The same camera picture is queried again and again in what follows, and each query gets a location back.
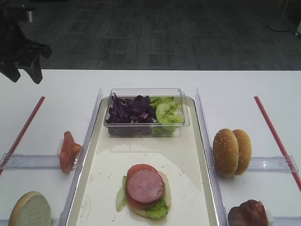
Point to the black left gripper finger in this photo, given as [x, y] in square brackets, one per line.
[35, 70]
[10, 70]

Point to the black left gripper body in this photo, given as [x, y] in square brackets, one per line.
[16, 50]

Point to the white tomato holder block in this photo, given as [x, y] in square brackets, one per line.
[60, 147]

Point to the standing tomato slices left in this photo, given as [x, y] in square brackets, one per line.
[69, 151]

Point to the green lettuce in container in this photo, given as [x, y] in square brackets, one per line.
[166, 110]

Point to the tomato slice under ham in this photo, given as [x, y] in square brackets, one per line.
[130, 172]

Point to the green lettuce under tomato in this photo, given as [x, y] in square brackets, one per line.
[125, 197]

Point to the left red strip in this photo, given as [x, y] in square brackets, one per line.
[21, 136]

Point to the red strip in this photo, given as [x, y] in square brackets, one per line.
[21, 136]
[279, 143]

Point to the clear plastic salad container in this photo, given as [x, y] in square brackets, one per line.
[154, 129]

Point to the purple cabbage leaves pile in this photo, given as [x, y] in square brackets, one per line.
[138, 110]

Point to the white bun half cut side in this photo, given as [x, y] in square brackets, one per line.
[32, 209]

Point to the left long clear divider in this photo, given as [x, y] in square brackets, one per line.
[89, 134]

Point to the long clear divider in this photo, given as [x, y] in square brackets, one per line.
[89, 134]
[220, 213]

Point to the pink ham slice on stack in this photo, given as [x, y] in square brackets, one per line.
[145, 186]

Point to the white rectangular serving tray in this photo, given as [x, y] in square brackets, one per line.
[108, 159]

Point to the bottom bun on tray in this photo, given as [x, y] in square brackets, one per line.
[161, 208]

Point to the front sesame bun top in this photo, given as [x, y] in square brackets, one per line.
[225, 152]

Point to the sesame bun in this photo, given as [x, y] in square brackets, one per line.
[225, 152]
[244, 150]

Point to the right long clear divider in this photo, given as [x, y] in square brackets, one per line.
[220, 213]

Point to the rear sesame bun top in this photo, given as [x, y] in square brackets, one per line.
[244, 150]

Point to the right red strip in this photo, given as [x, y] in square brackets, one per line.
[279, 143]

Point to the white stand base background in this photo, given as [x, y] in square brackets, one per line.
[281, 23]

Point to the white ham holder block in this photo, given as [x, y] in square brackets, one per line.
[270, 220]

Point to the left clear cross rail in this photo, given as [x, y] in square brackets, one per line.
[29, 161]

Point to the clear cross rail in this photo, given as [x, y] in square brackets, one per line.
[282, 163]
[29, 161]

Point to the right clear cross rail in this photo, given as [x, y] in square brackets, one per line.
[282, 163]

